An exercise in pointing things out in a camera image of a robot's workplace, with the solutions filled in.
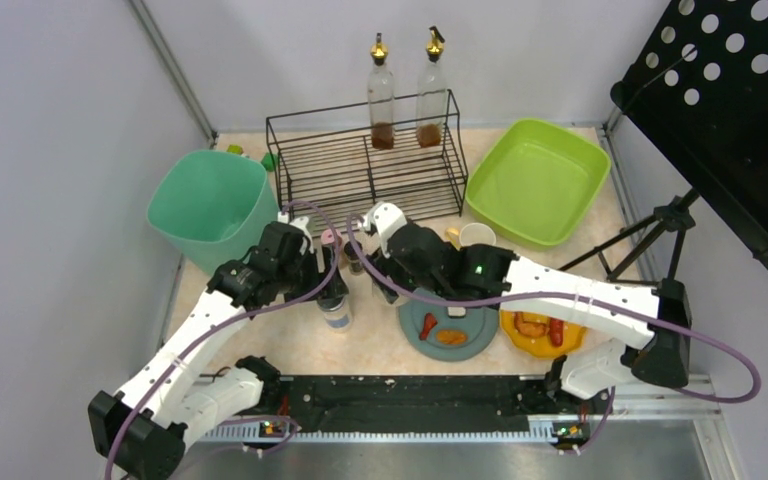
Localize pink lid spice jar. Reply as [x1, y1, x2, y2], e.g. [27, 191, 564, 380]
[320, 229, 345, 268]

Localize black lid spice jar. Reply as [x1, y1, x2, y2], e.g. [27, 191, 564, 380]
[343, 242, 365, 276]

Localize silver lid labelled jar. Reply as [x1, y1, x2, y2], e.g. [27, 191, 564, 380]
[317, 296, 353, 332]

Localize oil bottle brown liquid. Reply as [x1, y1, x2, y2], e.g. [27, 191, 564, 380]
[416, 26, 448, 148]

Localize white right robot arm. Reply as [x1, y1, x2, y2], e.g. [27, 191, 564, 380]
[360, 218, 689, 399]

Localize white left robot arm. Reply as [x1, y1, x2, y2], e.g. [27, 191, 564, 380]
[88, 214, 336, 479]

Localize yellow ceramic mug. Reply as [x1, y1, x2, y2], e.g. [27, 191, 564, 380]
[444, 222, 497, 250]

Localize red chicken drumstick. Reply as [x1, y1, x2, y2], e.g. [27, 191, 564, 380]
[418, 313, 438, 341]

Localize white tofu cube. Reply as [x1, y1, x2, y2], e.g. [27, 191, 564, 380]
[447, 307, 467, 318]

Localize orange fried nugget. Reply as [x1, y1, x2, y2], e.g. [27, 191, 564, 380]
[435, 329, 469, 347]

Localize green plastic waste bin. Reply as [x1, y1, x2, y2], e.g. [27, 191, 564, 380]
[146, 150, 280, 275]

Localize grey blue round plate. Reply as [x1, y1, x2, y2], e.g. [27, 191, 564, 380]
[397, 300, 499, 362]

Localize green toy block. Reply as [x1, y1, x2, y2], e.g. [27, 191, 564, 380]
[260, 153, 280, 172]

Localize orange fried chicken piece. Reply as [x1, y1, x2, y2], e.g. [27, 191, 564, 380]
[513, 312, 549, 338]

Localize lime green plastic basin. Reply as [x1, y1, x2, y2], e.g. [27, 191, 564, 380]
[465, 118, 612, 250]

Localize yellow polka dot plate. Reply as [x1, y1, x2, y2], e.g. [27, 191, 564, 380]
[499, 310, 587, 360]

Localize red sausage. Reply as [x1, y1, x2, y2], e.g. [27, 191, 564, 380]
[548, 318, 565, 348]

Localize black perforated metal panel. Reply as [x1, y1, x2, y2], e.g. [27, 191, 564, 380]
[610, 1, 768, 271]

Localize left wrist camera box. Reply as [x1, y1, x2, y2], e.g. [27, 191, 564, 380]
[276, 212, 314, 251]

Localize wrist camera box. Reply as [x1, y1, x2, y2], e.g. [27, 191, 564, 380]
[360, 202, 408, 258]
[276, 212, 314, 251]

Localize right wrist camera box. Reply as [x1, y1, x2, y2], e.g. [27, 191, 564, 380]
[360, 202, 408, 258]

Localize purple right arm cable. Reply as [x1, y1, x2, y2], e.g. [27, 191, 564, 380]
[346, 211, 762, 455]

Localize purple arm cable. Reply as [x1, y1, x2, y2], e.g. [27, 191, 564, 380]
[346, 211, 762, 455]
[102, 199, 344, 480]

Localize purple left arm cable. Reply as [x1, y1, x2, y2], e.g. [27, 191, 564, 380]
[102, 199, 344, 480]

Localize black wire dish rack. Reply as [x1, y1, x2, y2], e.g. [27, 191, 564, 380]
[265, 92, 469, 227]

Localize aluminium frame post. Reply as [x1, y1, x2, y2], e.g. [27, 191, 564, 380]
[125, 0, 219, 148]

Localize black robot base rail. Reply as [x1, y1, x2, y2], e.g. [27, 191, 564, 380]
[243, 375, 608, 434]

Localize black camera tripod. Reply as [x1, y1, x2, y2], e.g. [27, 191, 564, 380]
[559, 188, 700, 286]

